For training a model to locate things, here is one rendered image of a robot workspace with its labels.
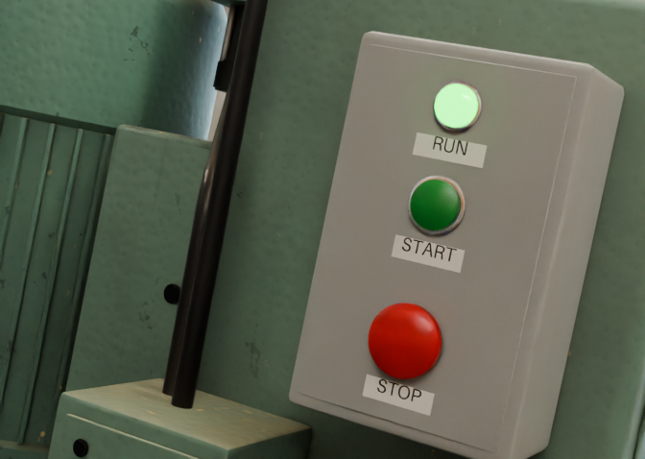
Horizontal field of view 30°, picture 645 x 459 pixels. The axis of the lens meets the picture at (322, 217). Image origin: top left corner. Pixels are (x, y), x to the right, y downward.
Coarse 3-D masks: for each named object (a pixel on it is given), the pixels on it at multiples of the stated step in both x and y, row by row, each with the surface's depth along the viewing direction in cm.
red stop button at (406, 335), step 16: (400, 304) 48; (416, 304) 48; (384, 320) 48; (400, 320) 47; (416, 320) 47; (432, 320) 47; (384, 336) 48; (400, 336) 47; (416, 336) 47; (432, 336) 47; (384, 352) 48; (400, 352) 47; (416, 352) 47; (432, 352) 47; (384, 368) 48; (400, 368) 47; (416, 368) 47
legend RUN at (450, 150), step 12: (420, 144) 48; (432, 144) 48; (444, 144) 48; (456, 144) 48; (468, 144) 47; (480, 144) 47; (432, 156) 48; (444, 156) 48; (456, 156) 48; (468, 156) 47; (480, 156) 47
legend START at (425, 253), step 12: (396, 240) 49; (408, 240) 48; (420, 240) 48; (396, 252) 49; (408, 252) 48; (420, 252) 48; (432, 252) 48; (444, 252) 48; (456, 252) 47; (432, 264) 48; (444, 264) 48; (456, 264) 47
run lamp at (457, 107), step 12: (456, 84) 48; (468, 84) 47; (444, 96) 47; (456, 96) 47; (468, 96) 47; (480, 96) 47; (444, 108) 47; (456, 108) 47; (468, 108) 47; (480, 108) 47; (444, 120) 47; (456, 120) 47; (468, 120) 47
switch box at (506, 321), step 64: (384, 64) 49; (448, 64) 48; (512, 64) 47; (576, 64) 46; (384, 128) 49; (512, 128) 47; (576, 128) 46; (384, 192) 49; (512, 192) 47; (576, 192) 47; (320, 256) 50; (384, 256) 49; (512, 256) 46; (576, 256) 49; (320, 320) 50; (448, 320) 48; (512, 320) 46; (320, 384) 50; (448, 384) 47; (512, 384) 46; (448, 448) 48; (512, 448) 47
